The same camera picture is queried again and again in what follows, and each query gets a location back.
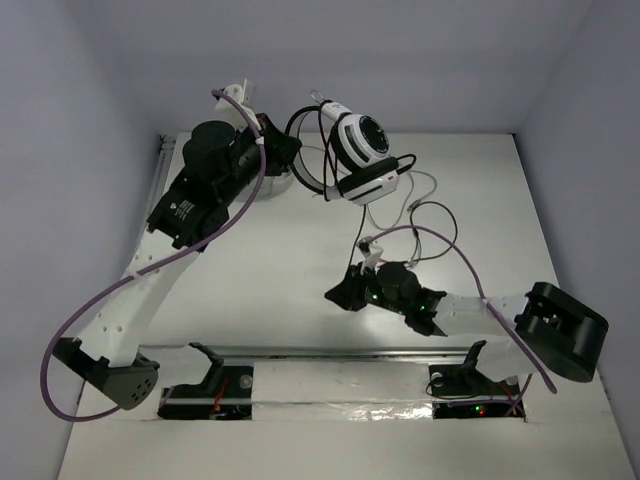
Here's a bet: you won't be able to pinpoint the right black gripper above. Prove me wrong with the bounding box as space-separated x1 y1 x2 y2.
326 259 408 315

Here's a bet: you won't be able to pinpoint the black white headphones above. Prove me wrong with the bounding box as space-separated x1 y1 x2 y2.
285 96 417 207

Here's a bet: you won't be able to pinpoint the black headphone cable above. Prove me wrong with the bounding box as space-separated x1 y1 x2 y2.
319 109 459 281

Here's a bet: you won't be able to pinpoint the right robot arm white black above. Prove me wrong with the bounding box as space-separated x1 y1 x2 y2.
324 262 609 393

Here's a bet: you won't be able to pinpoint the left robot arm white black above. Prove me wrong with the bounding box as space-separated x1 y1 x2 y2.
52 114 302 410

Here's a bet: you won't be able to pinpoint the grey white headphones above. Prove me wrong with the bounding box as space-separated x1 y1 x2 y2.
255 171 295 201

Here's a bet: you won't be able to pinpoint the white foam block with tape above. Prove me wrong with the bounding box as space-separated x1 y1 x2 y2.
251 361 433 422

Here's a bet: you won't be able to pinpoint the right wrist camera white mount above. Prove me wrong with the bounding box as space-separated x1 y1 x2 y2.
357 237 384 274

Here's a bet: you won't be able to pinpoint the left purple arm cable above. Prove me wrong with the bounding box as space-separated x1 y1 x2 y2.
39 88 269 424

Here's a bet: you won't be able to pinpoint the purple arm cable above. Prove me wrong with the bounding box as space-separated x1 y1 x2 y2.
39 88 269 424
367 224 557 419

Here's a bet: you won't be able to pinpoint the grey headphone cable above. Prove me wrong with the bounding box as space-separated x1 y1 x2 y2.
299 144 441 234

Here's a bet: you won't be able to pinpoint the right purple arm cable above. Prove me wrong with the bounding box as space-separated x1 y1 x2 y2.
367 224 557 419

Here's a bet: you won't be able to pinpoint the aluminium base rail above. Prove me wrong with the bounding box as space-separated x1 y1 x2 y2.
144 344 481 361

